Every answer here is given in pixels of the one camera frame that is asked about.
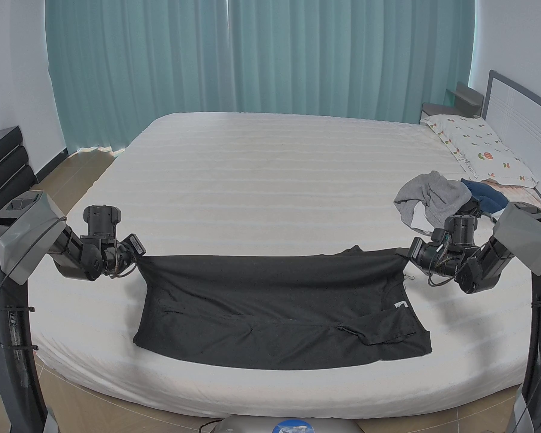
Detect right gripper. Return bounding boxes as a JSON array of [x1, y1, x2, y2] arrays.
[[409, 236, 455, 275]]

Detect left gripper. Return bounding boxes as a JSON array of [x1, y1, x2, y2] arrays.
[[112, 234, 146, 269]]

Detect black T-shirt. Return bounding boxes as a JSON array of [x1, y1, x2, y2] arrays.
[[133, 244, 433, 371]]

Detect bed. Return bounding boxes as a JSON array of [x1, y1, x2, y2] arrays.
[[27, 69, 541, 420]]

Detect grey garment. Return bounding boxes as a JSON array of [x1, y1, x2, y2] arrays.
[[393, 172, 472, 236]]

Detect dark blue garment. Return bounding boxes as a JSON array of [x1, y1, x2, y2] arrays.
[[460, 178, 509, 215]]

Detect white printed pillow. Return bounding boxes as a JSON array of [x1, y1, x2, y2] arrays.
[[426, 114, 538, 185]]

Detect dark grey chest of drawers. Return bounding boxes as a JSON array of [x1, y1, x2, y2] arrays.
[[0, 126, 38, 225]]

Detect dark grey bedside table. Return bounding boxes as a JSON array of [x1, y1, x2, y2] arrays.
[[421, 81, 484, 123]]

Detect blue-green curtain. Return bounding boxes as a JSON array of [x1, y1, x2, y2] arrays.
[[228, 0, 477, 123], [45, 0, 231, 153]]

